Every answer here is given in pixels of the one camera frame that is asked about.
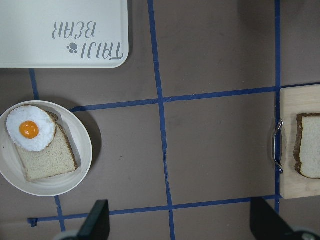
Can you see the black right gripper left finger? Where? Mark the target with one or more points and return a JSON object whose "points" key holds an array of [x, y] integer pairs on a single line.
{"points": [[97, 223]]}

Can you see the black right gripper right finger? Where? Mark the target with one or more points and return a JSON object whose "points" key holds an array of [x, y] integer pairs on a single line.
{"points": [[266, 224]]}

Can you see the bread slice from board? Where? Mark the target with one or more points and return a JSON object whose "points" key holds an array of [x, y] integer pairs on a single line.
{"points": [[307, 145]]}

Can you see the cream round plate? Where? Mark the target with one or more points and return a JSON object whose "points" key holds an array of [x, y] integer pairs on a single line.
{"points": [[11, 166]]}

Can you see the bread slice on plate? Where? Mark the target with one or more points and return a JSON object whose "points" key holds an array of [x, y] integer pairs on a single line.
{"points": [[56, 159]]}

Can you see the fried egg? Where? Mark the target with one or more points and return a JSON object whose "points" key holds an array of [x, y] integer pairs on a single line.
{"points": [[30, 128]]}

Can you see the wooden cutting board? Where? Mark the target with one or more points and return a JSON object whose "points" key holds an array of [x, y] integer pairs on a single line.
{"points": [[293, 101]]}

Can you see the cream bear tray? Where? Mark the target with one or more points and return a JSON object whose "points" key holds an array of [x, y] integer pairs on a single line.
{"points": [[63, 33]]}

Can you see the metal board handle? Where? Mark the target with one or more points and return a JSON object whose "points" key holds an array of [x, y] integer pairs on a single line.
{"points": [[276, 146]]}

